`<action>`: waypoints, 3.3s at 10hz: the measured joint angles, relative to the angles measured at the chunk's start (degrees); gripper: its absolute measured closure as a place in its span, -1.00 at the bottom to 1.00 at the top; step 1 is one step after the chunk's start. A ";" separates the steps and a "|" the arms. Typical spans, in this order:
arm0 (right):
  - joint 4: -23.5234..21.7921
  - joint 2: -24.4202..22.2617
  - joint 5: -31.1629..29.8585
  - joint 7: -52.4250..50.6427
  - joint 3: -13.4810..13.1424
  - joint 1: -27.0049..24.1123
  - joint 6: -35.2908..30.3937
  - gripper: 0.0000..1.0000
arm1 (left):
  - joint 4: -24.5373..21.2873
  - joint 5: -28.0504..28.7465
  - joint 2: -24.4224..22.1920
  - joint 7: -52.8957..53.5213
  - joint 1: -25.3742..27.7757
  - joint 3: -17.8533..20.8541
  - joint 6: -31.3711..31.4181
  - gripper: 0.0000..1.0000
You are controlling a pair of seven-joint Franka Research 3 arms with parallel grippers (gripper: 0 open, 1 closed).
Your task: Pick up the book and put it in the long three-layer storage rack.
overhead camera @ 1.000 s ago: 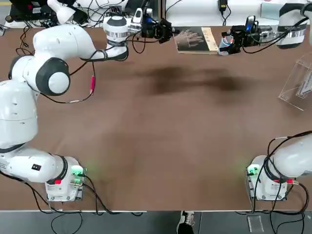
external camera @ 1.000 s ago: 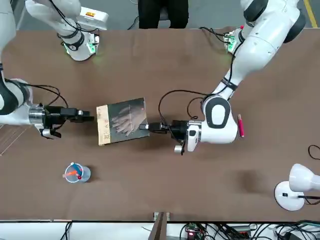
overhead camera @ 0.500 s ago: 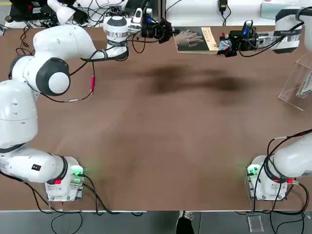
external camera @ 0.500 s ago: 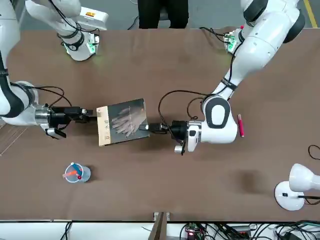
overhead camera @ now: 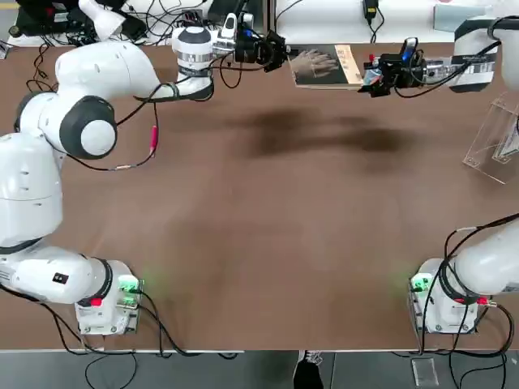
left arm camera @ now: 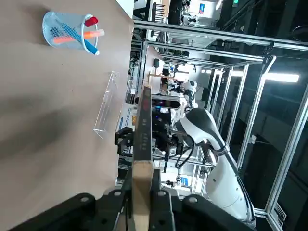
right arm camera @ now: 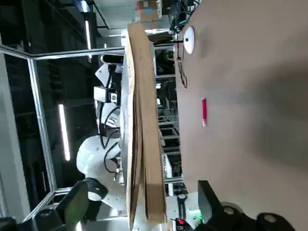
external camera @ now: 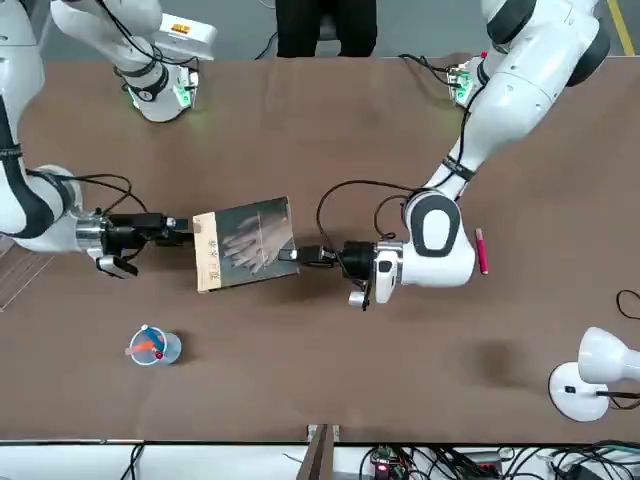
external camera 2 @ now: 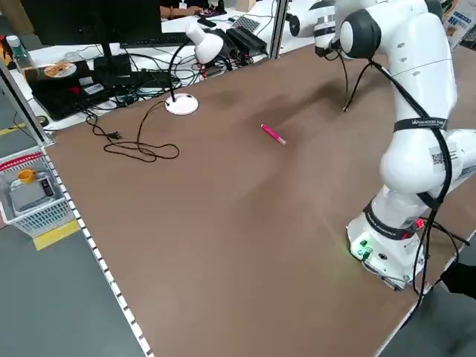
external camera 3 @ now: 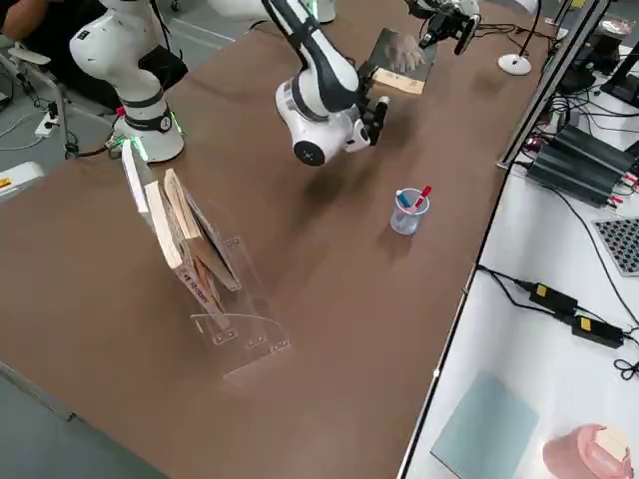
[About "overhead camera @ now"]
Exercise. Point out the metal floor socket cover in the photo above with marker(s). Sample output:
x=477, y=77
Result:
x=424, y=372

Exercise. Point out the red capped marker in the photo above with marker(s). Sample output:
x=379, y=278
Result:
x=371, y=58

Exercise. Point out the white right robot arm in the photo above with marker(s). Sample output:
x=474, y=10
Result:
x=486, y=263

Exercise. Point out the dark book with hand cover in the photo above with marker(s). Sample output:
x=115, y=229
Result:
x=320, y=67

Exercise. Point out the aluminium divider post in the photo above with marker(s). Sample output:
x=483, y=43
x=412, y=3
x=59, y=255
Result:
x=270, y=12

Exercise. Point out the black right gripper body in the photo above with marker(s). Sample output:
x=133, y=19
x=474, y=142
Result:
x=405, y=73

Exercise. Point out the person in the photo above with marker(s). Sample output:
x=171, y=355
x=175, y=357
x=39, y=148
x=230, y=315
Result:
x=308, y=373

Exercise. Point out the pale blue sheet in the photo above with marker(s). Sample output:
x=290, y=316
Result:
x=444, y=18

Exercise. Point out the black power adapter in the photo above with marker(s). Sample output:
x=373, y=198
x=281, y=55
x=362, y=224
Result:
x=370, y=8

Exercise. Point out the clear acrylic storage rack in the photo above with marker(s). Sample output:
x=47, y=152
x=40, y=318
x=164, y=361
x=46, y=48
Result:
x=482, y=150

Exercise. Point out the pink marker with white end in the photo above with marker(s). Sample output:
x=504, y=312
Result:
x=154, y=142

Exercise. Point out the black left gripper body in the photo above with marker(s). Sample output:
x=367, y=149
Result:
x=249, y=48

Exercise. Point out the black equipment case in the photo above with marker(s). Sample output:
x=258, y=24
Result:
x=36, y=16

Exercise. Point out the clear plastic pen cup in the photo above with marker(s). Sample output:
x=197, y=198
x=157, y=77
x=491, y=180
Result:
x=371, y=77

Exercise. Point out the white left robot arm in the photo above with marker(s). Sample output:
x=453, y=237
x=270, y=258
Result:
x=105, y=69

